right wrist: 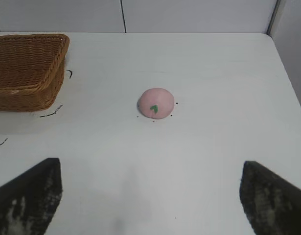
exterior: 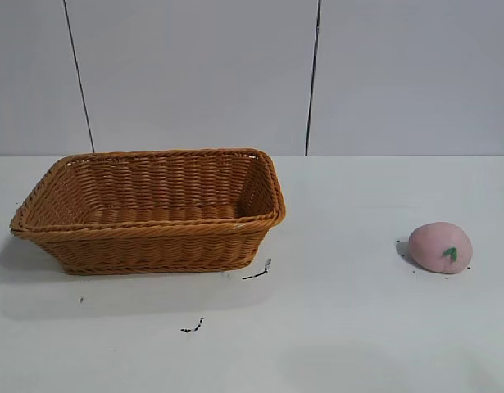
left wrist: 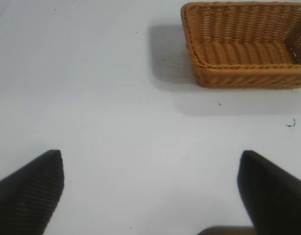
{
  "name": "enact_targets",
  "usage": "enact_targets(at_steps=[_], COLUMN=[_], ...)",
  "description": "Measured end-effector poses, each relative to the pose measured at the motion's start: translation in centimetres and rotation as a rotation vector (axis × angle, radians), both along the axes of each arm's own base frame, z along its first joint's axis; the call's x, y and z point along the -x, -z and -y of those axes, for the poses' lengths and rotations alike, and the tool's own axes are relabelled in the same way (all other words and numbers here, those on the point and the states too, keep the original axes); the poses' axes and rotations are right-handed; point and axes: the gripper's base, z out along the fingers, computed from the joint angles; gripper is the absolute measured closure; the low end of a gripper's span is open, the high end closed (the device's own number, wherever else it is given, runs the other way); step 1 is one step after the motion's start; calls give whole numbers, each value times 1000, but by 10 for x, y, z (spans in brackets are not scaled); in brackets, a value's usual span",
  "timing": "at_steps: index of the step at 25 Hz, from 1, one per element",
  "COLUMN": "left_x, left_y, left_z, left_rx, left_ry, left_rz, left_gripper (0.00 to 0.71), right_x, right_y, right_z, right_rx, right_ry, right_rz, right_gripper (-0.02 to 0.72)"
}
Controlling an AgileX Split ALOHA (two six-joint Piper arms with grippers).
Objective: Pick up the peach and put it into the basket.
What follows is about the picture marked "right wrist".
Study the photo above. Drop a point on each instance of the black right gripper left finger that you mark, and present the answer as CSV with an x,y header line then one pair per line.
x,y
30,195

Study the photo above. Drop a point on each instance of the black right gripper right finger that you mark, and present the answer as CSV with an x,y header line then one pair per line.
x,y
272,203

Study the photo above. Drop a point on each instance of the pink peach with green leaf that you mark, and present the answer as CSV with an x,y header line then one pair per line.
x,y
156,104

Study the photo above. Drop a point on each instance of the brown woven wicker basket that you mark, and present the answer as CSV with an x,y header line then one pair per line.
x,y
25,73

